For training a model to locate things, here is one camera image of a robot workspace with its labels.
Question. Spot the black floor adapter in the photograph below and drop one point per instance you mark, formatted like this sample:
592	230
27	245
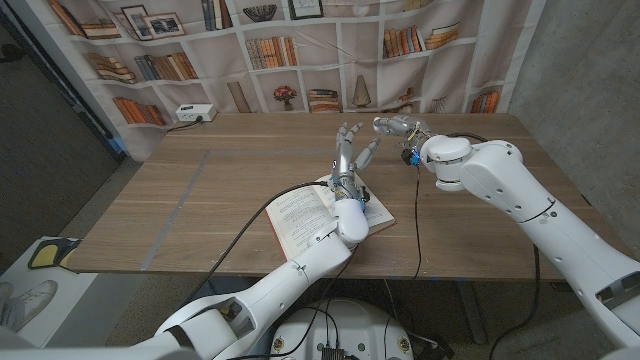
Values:
432	350

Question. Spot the printed bookshelf backdrop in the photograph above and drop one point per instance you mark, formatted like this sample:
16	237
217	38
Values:
350	65

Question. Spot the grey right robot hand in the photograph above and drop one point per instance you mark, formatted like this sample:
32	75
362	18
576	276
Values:
410	127

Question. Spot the grey table leg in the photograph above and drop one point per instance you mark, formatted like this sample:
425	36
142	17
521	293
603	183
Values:
472	310

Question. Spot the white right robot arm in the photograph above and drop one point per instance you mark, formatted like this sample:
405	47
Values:
525	200

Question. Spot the white sneaker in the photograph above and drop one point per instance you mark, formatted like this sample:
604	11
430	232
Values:
30	305

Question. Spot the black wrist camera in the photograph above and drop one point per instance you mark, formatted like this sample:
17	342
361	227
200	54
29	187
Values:
365	196
410	156

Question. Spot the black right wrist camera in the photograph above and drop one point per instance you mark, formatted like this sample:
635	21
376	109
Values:
410	156

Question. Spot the open book red cover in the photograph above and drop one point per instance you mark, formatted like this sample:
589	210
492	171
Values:
300	220

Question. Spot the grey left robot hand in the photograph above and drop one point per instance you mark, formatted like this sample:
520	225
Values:
345	170

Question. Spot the yellow and black pad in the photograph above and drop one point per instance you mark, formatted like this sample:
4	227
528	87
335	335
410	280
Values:
45	255

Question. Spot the grey finned torso module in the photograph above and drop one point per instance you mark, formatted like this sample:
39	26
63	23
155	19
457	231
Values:
332	353

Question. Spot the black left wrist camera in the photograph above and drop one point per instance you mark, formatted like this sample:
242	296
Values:
365	196

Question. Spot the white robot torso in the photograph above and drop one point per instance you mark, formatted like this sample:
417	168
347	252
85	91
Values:
360	330

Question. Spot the white power strip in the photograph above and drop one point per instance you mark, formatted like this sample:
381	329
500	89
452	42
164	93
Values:
195	112

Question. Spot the white floor board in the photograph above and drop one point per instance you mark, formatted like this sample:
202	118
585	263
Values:
70	295

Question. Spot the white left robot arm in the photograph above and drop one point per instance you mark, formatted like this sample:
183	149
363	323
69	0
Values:
300	270

